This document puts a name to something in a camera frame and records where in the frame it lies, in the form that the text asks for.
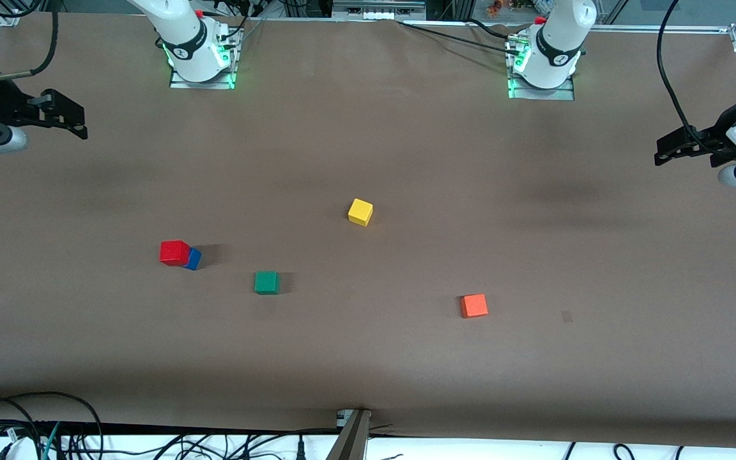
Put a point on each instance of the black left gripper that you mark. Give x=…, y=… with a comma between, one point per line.
x=708, y=137

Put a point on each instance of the red wooden block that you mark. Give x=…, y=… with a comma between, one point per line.
x=174, y=253

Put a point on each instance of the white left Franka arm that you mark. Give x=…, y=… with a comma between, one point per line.
x=556, y=45

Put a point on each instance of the blue wooden block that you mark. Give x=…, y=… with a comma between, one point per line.
x=195, y=259

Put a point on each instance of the green wooden block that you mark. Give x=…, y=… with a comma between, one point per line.
x=266, y=282

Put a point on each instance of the orange wooden block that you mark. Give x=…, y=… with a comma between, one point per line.
x=474, y=305

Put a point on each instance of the yellow wooden block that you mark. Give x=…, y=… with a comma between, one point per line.
x=360, y=211

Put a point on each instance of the orange small figurine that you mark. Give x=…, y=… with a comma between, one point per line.
x=497, y=7

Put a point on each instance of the white power strip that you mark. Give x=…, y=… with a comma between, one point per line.
x=379, y=9

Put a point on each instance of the black power plug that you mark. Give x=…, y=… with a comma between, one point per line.
x=302, y=447

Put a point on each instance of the grey slanted beam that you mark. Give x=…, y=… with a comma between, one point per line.
x=350, y=441

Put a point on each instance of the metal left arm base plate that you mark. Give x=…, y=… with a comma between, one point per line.
x=566, y=94

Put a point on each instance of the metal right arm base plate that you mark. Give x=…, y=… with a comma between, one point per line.
x=230, y=70

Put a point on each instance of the black table edge rail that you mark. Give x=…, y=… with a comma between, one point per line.
x=151, y=429

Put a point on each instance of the small metal bracket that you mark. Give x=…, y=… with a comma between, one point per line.
x=344, y=418

